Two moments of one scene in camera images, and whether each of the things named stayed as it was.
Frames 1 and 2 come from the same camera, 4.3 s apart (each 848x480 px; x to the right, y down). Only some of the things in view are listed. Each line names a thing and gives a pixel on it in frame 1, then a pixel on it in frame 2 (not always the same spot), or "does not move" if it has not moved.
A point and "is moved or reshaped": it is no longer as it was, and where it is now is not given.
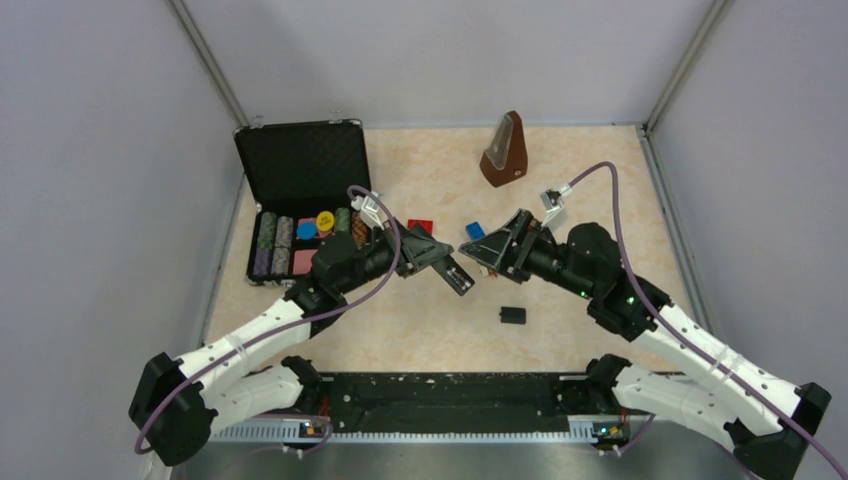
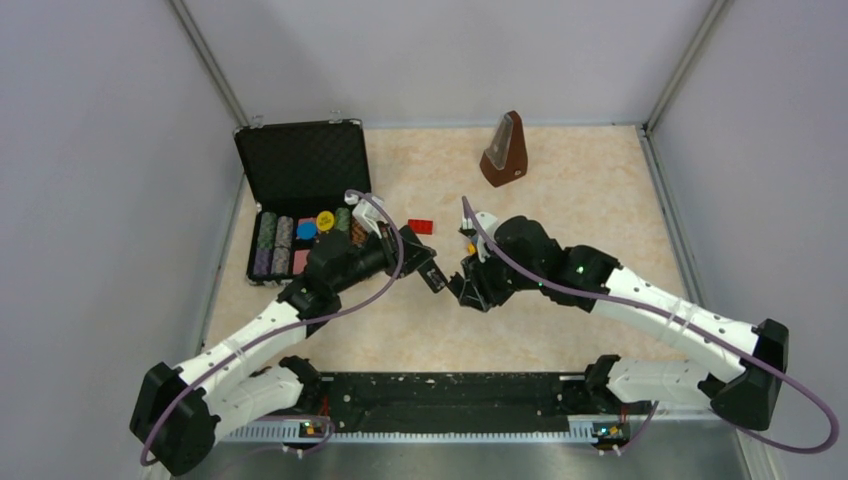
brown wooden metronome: x=506 y=157 does not move
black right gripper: x=499 y=250 → x=479 y=291
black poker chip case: x=302 y=176 does not move
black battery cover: x=512 y=315 is moved or reshaped
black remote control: x=454 y=274 is moved or reshaped
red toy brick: x=427 y=224 does not move
